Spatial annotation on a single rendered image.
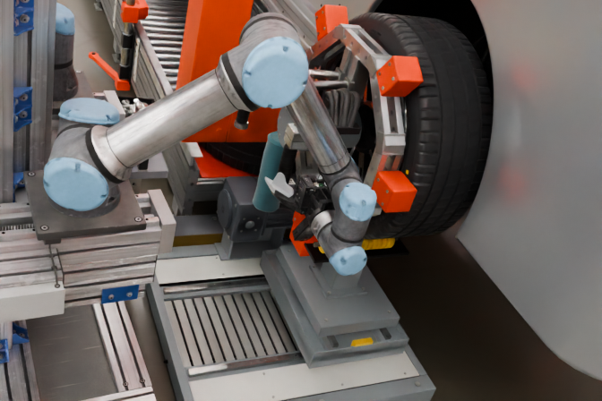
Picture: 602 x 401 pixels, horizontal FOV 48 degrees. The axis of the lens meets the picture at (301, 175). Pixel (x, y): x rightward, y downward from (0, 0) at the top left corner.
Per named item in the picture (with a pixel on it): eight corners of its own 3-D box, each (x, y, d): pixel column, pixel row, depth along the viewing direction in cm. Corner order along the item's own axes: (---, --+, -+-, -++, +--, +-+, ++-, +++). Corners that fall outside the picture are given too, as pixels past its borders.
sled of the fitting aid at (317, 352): (401, 355, 234) (410, 336, 229) (307, 371, 219) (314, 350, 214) (342, 259, 271) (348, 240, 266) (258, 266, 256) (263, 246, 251)
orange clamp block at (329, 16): (350, 35, 200) (347, 5, 201) (326, 33, 196) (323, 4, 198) (339, 43, 206) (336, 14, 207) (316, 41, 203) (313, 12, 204)
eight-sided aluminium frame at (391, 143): (365, 259, 193) (427, 89, 164) (345, 260, 190) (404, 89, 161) (296, 153, 233) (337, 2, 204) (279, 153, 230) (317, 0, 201)
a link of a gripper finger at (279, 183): (270, 161, 166) (300, 178, 163) (264, 181, 169) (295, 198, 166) (262, 166, 164) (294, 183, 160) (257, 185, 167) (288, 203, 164)
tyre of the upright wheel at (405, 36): (527, 59, 169) (394, -6, 222) (450, 55, 159) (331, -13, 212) (454, 277, 197) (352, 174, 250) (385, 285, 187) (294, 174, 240)
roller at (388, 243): (398, 251, 216) (404, 236, 213) (315, 258, 204) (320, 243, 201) (390, 239, 220) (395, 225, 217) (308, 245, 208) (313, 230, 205)
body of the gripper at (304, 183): (324, 173, 164) (345, 202, 155) (315, 200, 169) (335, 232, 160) (296, 174, 161) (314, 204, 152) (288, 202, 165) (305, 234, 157)
